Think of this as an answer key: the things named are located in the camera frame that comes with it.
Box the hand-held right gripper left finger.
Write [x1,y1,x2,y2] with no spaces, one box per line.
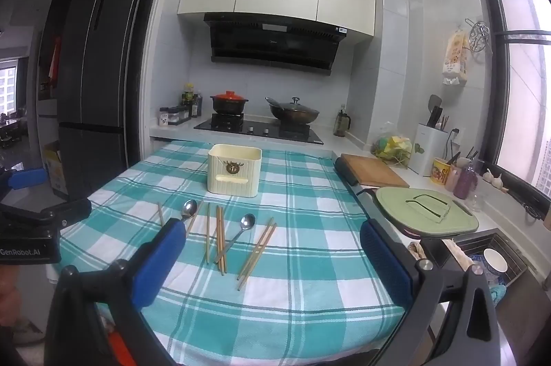
[44,217,187,366]

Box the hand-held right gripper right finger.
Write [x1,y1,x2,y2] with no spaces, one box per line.
[359,218,502,366]

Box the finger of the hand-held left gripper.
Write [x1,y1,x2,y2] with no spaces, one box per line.
[0,198,92,228]
[0,167,49,195]

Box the steel spoon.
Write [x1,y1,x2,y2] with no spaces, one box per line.
[180,199,198,222]
[214,213,256,264]

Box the bunch of wooden chopsticks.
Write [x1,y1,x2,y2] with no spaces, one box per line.
[157,200,277,291]

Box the cream ribbed utensil holder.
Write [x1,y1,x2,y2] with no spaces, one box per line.
[207,144,263,199]

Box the person's left hand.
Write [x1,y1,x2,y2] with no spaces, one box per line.
[0,264,22,332]

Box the cardboard box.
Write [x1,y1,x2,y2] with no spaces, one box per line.
[43,142,70,197]

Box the dark dining table set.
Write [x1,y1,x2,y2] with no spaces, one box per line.
[0,114,27,147]

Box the beige cloth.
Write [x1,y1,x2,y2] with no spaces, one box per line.
[443,239,473,270]

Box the wooden cutting board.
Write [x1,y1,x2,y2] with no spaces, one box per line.
[341,153,409,188]

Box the teal checked tablecloth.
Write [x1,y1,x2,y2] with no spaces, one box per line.
[58,141,431,366]

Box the living room window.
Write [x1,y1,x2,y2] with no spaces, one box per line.
[0,58,18,115]

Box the yellow printed cup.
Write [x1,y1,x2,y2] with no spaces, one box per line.
[432,158,453,187]

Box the pink cup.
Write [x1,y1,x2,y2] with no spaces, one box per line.
[445,166,461,192]

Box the plastic bag of sponges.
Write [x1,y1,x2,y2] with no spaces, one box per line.
[371,131,414,169]

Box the white bowl blue rim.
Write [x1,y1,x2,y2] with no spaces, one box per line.
[482,248,509,276]

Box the purple bottle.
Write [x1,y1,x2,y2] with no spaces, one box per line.
[457,161,478,200]

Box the white knife holder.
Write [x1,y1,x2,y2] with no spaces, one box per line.
[413,123,449,176]

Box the red hanging decoration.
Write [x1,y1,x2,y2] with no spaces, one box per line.
[49,39,61,87]

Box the teal rag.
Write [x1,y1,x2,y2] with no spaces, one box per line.
[488,284,509,306]

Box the dark grey refrigerator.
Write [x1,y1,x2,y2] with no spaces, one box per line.
[56,0,149,201]

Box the dark tall cabinet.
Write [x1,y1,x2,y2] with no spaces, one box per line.
[37,0,78,102]

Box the steel kitchen sink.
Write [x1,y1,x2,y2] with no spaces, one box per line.
[419,232,541,289]

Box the glass oil jug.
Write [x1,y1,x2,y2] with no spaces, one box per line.
[334,104,351,138]

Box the row of spice jars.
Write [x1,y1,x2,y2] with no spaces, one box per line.
[168,105,192,123]

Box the grey spatula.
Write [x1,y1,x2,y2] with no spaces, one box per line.
[427,94,443,128]

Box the black glass gas cooktop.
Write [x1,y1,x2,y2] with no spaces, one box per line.
[194,114,324,145]

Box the wok with glass lid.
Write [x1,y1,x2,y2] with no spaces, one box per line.
[265,97,320,126]

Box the black clay pot red lid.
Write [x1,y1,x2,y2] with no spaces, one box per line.
[210,91,249,115]

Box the dark framed kitchen window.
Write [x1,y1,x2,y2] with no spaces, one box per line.
[469,0,551,216]

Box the hanging printed packet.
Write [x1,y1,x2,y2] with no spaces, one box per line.
[442,29,469,86]

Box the hanging metal trivet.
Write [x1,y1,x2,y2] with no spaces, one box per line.
[465,18,493,59]

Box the black range hood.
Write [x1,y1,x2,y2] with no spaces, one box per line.
[204,13,349,76]

